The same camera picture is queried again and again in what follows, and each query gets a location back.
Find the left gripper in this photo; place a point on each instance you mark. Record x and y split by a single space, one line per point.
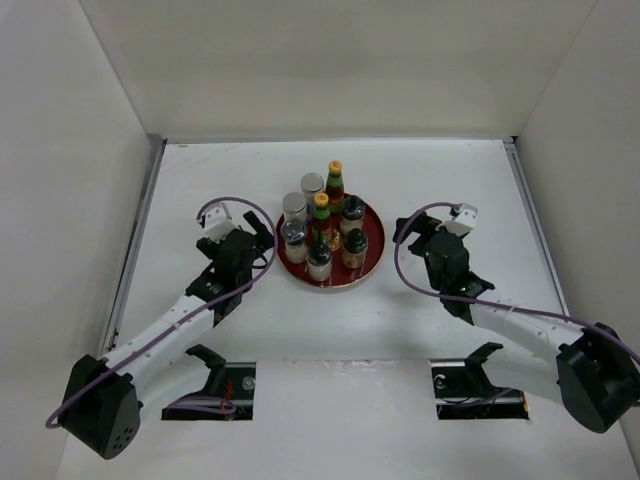
265 241

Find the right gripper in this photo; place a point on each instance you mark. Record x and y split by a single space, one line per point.
423 224

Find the black-top grinder bottle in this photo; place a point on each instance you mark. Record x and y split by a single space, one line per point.
294 234

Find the white bead jar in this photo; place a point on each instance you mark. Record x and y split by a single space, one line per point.
294 206
311 184

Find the small black-capped powder bottle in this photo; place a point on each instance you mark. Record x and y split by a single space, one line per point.
319 262

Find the green-label sauce bottle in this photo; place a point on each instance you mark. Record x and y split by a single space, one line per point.
321 224
335 186

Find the black-lid seasoning jar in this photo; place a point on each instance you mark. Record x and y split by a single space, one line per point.
354 248
352 214

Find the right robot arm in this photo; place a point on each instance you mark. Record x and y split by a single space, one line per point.
583 367

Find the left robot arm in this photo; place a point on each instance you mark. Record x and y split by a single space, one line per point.
107 398

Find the red round tray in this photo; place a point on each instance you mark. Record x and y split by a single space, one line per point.
341 276

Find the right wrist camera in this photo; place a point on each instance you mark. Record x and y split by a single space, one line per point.
463 219

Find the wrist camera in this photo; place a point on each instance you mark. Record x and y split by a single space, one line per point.
217 222
463 219

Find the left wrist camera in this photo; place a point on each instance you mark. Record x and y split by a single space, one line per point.
217 222

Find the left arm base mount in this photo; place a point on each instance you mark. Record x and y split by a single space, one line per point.
227 394

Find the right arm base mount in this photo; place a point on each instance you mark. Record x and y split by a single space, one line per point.
463 392

